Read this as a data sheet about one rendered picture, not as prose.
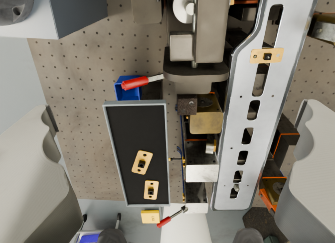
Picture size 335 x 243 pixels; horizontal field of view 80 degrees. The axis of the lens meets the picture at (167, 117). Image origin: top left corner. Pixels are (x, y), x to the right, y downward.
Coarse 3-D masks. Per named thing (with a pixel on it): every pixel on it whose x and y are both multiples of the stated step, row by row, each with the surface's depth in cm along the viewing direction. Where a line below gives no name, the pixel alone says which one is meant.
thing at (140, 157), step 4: (140, 152) 51; (144, 152) 51; (148, 152) 51; (136, 156) 52; (140, 156) 52; (144, 156) 52; (148, 156) 52; (136, 160) 53; (140, 160) 53; (144, 160) 53; (148, 160) 53; (136, 164) 54; (140, 164) 53; (144, 164) 52; (148, 164) 54; (132, 168) 54; (136, 168) 54; (140, 168) 54; (144, 168) 54; (136, 172) 55; (140, 172) 55; (144, 172) 55
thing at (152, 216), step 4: (144, 212) 67; (148, 212) 66; (152, 212) 66; (156, 212) 66; (144, 216) 67; (148, 216) 67; (152, 216) 67; (156, 216) 67; (144, 220) 68; (148, 220) 68; (152, 220) 68; (156, 220) 68
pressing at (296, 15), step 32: (288, 0) 47; (256, 32) 50; (288, 32) 50; (256, 64) 55; (288, 64) 55; (224, 96) 61; (256, 96) 60; (224, 128) 66; (256, 128) 67; (224, 160) 75; (256, 160) 75; (224, 192) 85
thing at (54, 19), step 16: (48, 0) 39; (64, 0) 44; (80, 0) 52; (96, 0) 63; (32, 16) 40; (48, 16) 40; (64, 16) 44; (80, 16) 52; (96, 16) 64; (0, 32) 42; (16, 32) 42; (32, 32) 42; (48, 32) 42; (64, 32) 45
